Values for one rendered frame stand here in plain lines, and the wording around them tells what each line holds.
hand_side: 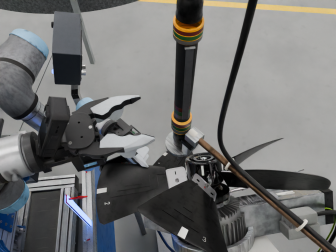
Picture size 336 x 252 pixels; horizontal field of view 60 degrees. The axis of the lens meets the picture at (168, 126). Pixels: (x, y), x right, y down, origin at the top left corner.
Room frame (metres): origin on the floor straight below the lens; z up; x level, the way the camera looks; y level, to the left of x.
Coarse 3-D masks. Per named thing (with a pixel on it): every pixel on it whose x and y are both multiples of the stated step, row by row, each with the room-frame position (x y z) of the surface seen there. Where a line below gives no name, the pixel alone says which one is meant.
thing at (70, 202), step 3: (69, 201) 0.27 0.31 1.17; (72, 201) 0.28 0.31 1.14; (72, 204) 0.27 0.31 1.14; (75, 204) 0.28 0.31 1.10; (75, 207) 0.27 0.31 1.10; (78, 207) 0.28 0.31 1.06; (78, 210) 0.27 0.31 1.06; (81, 210) 0.29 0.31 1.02; (81, 213) 0.27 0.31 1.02; (84, 213) 0.29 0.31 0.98; (84, 216) 0.28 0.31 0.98; (87, 216) 0.29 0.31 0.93; (87, 219) 0.28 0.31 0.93; (90, 222) 0.28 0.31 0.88
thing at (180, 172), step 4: (172, 168) 0.37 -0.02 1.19; (176, 168) 0.37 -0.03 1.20; (180, 168) 0.37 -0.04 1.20; (184, 168) 0.37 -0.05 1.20; (168, 172) 0.36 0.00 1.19; (172, 172) 0.36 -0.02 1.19; (176, 172) 0.36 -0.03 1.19; (180, 172) 0.36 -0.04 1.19; (184, 172) 0.36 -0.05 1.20; (168, 176) 0.35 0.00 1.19; (172, 176) 0.35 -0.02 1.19; (176, 176) 0.35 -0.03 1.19; (180, 176) 0.35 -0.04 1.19; (184, 176) 0.35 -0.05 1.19; (168, 180) 0.34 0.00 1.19; (172, 180) 0.33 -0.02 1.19; (180, 180) 0.33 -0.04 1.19; (184, 180) 0.33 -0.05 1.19; (168, 184) 0.32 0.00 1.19; (172, 184) 0.32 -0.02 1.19; (176, 184) 0.32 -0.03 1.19; (168, 188) 0.31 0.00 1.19
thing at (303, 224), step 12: (252, 0) 0.27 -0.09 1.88; (252, 12) 0.27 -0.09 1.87; (240, 36) 0.27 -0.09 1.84; (240, 48) 0.27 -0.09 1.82; (240, 60) 0.27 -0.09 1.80; (228, 84) 0.27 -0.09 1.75; (228, 96) 0.27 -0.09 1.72; (228, 156) 0.24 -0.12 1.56; (240, 168) 0.22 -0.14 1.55; (252, 180) 0.20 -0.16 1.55; (264, 192) 0.18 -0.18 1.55; (276, 204) 0.15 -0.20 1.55; (300, 228) 0.11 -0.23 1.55; (324, 240) 0.09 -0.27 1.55
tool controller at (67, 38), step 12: (60, 12) 1.08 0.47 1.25; (60, 24) 1.00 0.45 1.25; (72, 24) 1.02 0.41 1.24; (60, 36) 0.93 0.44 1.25; (72, 36) 0.95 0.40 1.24; (60, 48) 0.86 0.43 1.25; (72, 48) 0.88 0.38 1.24; (60, 60) 0.84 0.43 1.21; (72, 60) 0.84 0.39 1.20; (60, 72) 0.83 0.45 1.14; (72, 72) 0.84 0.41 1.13; (84, 72) 0.88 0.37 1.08; (72, 84) 0.84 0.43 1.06
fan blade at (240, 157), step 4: (272, 140) 0.50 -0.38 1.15; (276, 140) 0.51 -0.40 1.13; (260, 144) 0.48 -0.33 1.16; (264, 144) 0.49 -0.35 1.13; (268, 144) 0.52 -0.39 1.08; (252, 148) 0.47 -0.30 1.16; (256, 148) 0.48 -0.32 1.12; (260, 148) 0.51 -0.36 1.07; (244, 152) 0.45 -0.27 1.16; (248, 152) 0.47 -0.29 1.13; (252, 152) 0.49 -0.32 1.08; (236, 156) 0.43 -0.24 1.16; (240, 156) 0.45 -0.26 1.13; (244, 156) 0.46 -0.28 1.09; (248, 156) 0.50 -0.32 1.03; (236, 160) 0.44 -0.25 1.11; (240, 160) 0.46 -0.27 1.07
